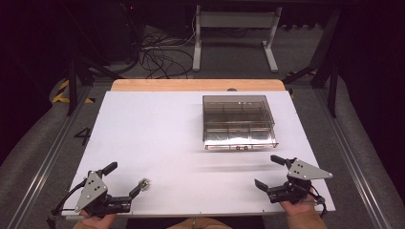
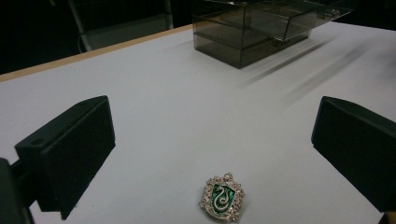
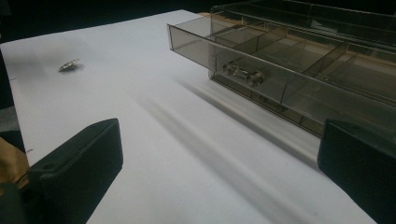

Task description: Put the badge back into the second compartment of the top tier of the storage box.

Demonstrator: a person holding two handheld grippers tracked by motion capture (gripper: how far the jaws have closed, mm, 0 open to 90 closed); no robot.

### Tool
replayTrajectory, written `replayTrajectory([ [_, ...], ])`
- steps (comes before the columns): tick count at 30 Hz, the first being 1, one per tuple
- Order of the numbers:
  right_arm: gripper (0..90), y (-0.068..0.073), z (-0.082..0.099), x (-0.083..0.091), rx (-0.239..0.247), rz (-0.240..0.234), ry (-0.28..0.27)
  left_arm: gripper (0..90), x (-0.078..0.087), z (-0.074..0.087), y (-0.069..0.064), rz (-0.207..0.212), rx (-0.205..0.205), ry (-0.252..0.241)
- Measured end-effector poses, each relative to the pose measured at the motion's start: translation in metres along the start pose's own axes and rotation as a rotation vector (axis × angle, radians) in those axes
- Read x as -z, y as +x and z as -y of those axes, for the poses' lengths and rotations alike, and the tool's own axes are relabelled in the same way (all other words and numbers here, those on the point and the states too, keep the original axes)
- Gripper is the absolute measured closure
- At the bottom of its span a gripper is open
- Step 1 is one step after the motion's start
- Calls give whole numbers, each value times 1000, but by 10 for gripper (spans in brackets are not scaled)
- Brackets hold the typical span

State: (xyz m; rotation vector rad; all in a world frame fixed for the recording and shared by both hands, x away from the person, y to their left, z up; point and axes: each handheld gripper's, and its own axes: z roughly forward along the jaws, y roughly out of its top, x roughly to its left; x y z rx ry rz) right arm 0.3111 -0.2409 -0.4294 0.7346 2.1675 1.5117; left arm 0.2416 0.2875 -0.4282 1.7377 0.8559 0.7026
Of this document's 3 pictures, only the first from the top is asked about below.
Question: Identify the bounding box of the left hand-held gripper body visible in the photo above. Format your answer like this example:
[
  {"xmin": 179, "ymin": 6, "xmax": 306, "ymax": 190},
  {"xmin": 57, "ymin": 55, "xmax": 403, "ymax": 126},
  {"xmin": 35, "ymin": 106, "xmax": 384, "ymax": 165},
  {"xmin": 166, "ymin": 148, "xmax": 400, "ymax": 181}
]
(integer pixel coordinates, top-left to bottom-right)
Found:
[{"xmin": 74, "ymin": 170, "xmax": 133, "ymax": 219}]

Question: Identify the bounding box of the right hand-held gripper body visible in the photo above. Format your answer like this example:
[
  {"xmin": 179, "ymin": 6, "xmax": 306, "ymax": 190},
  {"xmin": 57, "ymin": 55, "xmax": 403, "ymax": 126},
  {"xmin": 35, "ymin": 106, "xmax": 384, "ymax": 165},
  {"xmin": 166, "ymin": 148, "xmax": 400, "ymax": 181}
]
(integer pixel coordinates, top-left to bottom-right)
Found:
[{"xmin": 266, "ymin": 157, "xmax": 334, "ymax": 205}]

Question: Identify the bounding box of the small silvery round item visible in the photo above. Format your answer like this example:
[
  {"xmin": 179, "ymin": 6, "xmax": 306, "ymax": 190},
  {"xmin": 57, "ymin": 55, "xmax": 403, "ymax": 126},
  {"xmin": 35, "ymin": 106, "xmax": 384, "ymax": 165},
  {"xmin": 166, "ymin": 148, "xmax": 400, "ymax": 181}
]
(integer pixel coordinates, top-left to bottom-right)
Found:
[{"xmin": 139, "ymin": 177, "xmax": 152, "ymax": 192}]

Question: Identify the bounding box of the person's left hand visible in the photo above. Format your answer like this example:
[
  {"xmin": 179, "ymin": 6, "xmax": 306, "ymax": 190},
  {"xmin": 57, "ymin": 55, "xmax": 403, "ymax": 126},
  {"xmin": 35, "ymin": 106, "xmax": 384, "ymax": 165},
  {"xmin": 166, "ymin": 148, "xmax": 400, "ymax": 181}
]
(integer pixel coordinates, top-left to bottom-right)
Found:
[{"xmin": 79, "ymin": 210, "xmax": 117, "ymax": 229}]

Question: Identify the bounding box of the person's right hand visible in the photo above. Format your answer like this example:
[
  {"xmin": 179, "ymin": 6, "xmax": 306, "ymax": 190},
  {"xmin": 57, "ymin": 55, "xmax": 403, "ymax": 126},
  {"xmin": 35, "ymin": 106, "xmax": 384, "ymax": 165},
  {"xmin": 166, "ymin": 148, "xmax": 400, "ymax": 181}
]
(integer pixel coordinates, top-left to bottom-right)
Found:
[{"xmin": 279, "ymin": 193, "xmax": 316, "ymax": 218}]

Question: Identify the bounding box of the clear plastic drawer box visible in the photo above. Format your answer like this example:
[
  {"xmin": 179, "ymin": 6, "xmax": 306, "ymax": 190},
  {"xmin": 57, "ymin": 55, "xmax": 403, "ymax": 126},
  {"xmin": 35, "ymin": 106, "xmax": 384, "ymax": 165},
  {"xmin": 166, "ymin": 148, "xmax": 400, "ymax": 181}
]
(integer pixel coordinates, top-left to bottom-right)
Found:
[{"xmin": 202, "ymin": 94, "xmax": 280, "ymax": 152}]

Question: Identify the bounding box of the person's tan clothing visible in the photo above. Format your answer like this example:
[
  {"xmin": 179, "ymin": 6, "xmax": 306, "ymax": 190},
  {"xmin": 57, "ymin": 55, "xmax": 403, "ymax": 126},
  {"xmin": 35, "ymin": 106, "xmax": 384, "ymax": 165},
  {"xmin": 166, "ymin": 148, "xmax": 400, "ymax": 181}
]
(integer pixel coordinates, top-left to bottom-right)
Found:
[{"xmin": 166, "ymin": 217, "xmax": 234, "ymax": 229}]

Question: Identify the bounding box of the yellow black hazard tape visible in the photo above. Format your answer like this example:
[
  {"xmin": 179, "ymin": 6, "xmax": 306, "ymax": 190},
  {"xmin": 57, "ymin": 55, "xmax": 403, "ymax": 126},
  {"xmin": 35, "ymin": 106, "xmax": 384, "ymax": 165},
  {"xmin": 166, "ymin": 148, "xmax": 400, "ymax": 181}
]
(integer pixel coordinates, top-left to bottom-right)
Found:
[{"xmin": 52, "ymin": 79, "xmax": 96, "ymax": 105}]

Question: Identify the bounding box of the black metal stand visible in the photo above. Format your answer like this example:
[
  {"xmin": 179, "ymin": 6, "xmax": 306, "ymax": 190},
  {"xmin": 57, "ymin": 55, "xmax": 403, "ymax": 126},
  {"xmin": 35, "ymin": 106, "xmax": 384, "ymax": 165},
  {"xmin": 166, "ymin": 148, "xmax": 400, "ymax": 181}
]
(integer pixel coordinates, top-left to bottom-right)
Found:
[
  {"xmin": 63, "ymin": 55, "xmax": 126, "ymax": 116},
  {"xmin": 282, "ymin": 9, "xmax": 340, "ymax": 119}
]

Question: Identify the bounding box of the dark equipment cabinet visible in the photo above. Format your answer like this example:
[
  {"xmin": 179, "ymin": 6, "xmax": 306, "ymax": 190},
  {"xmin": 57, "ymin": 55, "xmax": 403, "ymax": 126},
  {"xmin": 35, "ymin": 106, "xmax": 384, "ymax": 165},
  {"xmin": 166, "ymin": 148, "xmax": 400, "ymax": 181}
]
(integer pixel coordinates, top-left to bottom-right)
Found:
[{"xmin": 101, "ymin": 2, "xmax": 142, "ymax": 63}]

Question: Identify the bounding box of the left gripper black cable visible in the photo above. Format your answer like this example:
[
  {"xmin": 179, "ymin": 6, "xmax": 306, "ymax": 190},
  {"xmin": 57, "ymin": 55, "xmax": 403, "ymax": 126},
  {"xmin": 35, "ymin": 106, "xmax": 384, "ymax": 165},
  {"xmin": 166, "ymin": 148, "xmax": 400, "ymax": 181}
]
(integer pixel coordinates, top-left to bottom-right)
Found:
[{"xmin": 47, "ymin": 178, "xmax": 88, "ymax": 228}]

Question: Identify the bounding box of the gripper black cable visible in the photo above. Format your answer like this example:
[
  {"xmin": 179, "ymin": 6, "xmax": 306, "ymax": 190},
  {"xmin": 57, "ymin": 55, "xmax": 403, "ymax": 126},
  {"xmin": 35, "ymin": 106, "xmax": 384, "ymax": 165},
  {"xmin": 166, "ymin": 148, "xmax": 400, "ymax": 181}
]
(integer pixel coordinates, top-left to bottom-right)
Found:
[
  {"xmin": 309, "ymin": 183, "xmax": 330, "ymax": 219},
  {"xmin": 47, "ymin": 178, "xmax": 88, "ymax": 228}
]

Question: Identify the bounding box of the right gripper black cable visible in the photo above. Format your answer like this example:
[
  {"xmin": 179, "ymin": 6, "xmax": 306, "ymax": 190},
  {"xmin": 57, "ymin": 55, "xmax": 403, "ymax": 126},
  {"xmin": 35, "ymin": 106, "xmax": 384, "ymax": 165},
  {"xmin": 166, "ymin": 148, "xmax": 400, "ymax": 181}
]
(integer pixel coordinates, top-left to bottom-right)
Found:
[{"xmin": 309, "ymin": 183, "xmax": 330, "ymax": 219}]

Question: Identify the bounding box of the aluminium rail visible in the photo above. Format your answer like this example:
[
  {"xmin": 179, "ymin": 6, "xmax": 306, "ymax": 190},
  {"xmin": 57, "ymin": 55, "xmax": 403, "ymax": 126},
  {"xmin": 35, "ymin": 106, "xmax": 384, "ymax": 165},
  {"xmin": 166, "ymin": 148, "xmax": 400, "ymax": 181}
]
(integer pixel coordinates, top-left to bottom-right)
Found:
[
  {"xmin": 313, "ymin": 87, "xmax": 394, "ymax": 229},
  {"xmin": 6, "ymin": 85, "xmax": 94, "ymax": 229}
]

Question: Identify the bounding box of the tangle of black floor cables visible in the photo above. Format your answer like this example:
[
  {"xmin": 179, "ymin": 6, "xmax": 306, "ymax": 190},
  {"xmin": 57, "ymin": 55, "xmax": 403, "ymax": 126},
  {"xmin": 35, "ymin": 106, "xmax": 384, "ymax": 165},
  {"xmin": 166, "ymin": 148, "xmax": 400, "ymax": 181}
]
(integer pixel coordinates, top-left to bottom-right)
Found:
[{"xmin": 139, "ymin": 27, "xmax": 196, "ymax": 80}]

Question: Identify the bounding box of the white metal stand frame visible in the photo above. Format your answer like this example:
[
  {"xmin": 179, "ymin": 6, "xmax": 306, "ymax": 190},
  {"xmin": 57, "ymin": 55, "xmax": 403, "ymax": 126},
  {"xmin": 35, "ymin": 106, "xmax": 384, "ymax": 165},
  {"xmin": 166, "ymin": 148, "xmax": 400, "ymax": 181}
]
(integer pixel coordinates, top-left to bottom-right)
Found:
[{"xmin": 192, "ymin": 4, "xmax": 284, "ymax": 73}]

